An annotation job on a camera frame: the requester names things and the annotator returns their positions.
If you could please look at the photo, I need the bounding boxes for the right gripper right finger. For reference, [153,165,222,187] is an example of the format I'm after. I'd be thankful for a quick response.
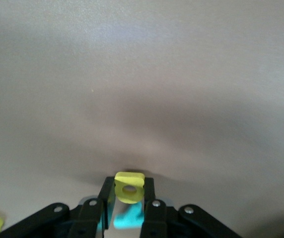
[141,177,242,238]

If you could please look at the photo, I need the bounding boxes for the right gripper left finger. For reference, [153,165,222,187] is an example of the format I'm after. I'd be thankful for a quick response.
[0,176,116,238]

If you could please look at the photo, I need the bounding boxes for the teal foam letter y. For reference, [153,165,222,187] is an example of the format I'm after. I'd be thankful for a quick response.
[113,202,144,229]

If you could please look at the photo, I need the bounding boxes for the yellow foam letter d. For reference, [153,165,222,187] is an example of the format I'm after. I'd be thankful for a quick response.
[114,171,146,205]

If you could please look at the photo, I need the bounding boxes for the brown table cover sheet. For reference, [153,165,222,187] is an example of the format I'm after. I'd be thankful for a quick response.
[0,0,284,238]

